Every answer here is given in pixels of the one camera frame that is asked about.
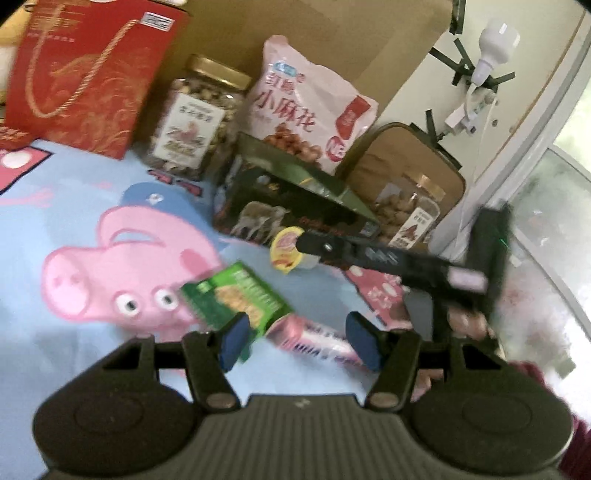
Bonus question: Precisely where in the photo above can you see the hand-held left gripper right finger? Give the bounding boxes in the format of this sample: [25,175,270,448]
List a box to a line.
[345,311,509,411]

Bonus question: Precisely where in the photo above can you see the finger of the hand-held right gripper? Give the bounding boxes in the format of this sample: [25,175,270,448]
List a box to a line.
[295,232,408,278]

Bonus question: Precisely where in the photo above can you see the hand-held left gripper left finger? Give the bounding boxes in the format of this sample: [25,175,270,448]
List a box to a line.
[99,311,252,414]

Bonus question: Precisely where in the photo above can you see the green cracker packet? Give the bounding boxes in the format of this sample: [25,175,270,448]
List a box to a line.
[180,261,294,361]

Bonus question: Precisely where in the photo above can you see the pink candy box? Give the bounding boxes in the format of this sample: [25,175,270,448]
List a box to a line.
[265,316,370,370]

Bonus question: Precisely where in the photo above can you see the yellow jelly cup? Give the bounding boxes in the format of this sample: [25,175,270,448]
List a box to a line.
[269,226,319,275]

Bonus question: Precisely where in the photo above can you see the black box with sheep print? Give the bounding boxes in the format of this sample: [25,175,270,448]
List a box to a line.
[213,132,382,247]

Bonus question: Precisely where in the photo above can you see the person's right hand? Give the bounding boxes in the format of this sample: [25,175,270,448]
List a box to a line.
[449,306,498,343]

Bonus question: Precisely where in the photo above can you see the clear jar of pecans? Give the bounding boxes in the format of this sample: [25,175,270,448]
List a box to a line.
[369,173,446,250]

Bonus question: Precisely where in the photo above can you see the glass door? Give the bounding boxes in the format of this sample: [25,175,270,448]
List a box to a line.
[508,138,591,384]

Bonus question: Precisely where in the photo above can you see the brown seat cushion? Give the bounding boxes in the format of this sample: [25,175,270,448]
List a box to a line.
[337,122,467,245]

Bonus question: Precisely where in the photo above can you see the large pink snack bag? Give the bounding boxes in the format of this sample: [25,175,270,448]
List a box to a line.
[245,36,379,176]

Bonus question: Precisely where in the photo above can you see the pig printed blue blanket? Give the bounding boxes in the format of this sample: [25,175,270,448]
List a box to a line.
[0,138,462,416]

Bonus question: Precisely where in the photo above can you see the white light bulb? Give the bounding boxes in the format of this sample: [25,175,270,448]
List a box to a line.
[470,18,521,88]

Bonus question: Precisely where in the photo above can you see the clear jar of cashews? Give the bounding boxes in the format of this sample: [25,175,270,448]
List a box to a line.
[143,54,252,181]

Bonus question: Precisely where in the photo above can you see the red gift bag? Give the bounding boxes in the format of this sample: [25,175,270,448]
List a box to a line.
[7,0,190,160]

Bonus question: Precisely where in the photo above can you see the red envelope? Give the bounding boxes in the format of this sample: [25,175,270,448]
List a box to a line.
[0,124,31,149]

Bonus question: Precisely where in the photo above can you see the white cable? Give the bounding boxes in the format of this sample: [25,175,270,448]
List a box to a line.
[457,83,502,241]

